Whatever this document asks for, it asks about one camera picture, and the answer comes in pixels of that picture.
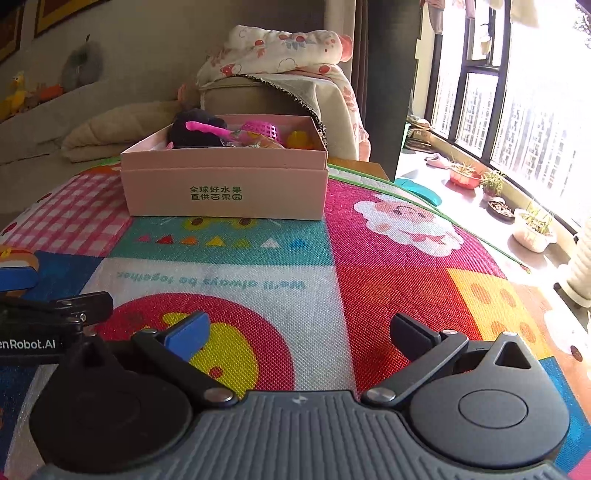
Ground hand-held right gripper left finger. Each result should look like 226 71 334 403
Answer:
60 310 241 411

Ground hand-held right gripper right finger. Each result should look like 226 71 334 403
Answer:
361 313 550 409

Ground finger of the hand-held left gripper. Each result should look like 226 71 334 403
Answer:
0 292 115 326
0 265 40 296

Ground pink cardboard box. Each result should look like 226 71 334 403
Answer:
120 114 329 221

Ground black plush toy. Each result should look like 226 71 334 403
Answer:
168 108 228 148

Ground pink toy brush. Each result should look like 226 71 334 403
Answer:
185 121 237 140

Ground pink plastic basket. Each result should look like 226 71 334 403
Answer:
242 120 281 140

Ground yellow plastic toy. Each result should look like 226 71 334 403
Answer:
286 131 320 149

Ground colourful printed play mat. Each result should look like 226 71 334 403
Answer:
0 157 591 480

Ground teal plastic basin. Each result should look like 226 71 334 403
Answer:
394 178 441 207

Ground dark shallow dish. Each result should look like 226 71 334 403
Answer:
487 198 515 223

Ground white pot with plant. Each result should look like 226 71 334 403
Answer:
512 203 557 253

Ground red basin planter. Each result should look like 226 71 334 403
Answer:
449 161 483 188

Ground small potted plant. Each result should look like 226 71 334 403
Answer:
480 171 506 201

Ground beige pillow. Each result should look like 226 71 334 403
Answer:
61 100 185 162

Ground white ribbed cylinder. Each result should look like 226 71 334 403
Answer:
556 224 591 308

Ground yellow plush toy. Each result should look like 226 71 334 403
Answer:
0 71 26 121

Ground stacked cardboard boxes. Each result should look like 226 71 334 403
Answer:
406 117 432 153

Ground grey neck pillow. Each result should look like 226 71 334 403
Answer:
62 34 103 90

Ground beige sofa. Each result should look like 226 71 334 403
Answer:
0 74 370 222

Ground gold framed picture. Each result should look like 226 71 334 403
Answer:
34 0 109 38
0 4 26 63

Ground dark curtain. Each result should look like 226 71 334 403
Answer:
323 0 426 183

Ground cream fringed towel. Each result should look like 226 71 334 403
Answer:
245 71 358 160

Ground black framed window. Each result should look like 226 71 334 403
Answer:
425 0 591 232

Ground floral printed blanket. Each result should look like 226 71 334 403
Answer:
196 24 370 160

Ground hanging laundry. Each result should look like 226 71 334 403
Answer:
420 0 541 28

